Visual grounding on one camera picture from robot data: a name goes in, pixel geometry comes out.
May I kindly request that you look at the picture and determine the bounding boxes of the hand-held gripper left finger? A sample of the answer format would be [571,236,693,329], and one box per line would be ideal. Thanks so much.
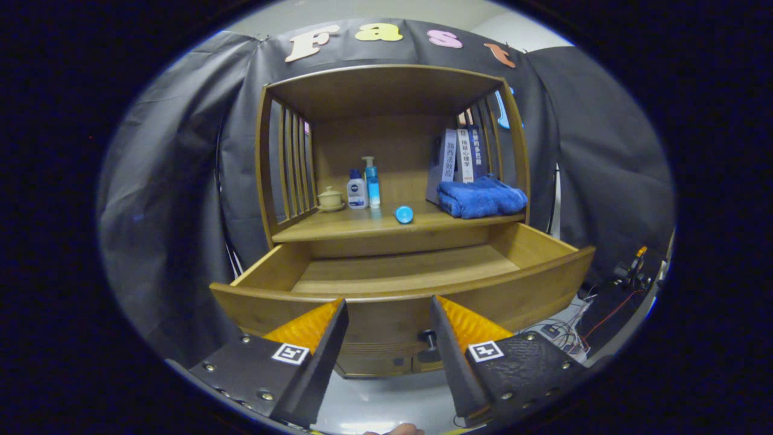
[188,298,350,430]

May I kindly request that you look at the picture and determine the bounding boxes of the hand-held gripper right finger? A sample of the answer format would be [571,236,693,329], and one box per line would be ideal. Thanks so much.
[429,295,589,427]

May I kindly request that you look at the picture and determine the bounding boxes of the wooden drawer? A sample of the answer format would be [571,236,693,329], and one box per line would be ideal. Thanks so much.
[210,222,597,363]

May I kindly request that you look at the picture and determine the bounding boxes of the wooden cabinet door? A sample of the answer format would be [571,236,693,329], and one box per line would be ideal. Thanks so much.
[335,356,413,378]

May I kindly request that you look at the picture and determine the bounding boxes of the wooden countertop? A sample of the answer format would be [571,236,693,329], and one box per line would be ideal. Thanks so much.
[272,201,526,243]

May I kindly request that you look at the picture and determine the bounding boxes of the wooden cabinet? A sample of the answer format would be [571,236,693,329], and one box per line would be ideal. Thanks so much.
[255,65,532,378]

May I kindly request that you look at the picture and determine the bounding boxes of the beige lidded teacup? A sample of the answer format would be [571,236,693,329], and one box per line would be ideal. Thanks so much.
[316,186,345,213]

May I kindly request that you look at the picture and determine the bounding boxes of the blue folded towel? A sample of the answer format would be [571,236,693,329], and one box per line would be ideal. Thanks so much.
[437,175,528,219]

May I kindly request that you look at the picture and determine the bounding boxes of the white blue lotion bottle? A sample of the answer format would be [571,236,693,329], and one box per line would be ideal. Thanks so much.
[347,169,369,210]

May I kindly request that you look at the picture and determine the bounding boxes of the blue pump bottle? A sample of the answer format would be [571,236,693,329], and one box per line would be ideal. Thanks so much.
[362,156,381,209]

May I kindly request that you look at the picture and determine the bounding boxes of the grey book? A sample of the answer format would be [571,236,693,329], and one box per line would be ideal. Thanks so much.
[426,129,458,203]

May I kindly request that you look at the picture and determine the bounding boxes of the white book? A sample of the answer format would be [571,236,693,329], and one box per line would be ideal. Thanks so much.
[455,128,475,183]

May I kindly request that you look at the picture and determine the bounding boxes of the dark blue book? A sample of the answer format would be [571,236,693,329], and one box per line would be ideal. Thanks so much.
[471,126,486,179]

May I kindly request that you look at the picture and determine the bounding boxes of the orange black tool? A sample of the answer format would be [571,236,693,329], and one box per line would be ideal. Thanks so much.
[613,245,650,288]

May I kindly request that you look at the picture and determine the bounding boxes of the black backdrop cloth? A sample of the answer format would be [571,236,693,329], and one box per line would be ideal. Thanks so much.
[97,18,676,363]

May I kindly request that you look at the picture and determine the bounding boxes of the tangle of floor cables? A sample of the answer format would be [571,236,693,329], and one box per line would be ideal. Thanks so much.
[531,299,592,357]

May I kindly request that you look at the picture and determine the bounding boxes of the red cable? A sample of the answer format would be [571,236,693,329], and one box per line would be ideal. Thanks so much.
[583,289,646,342]

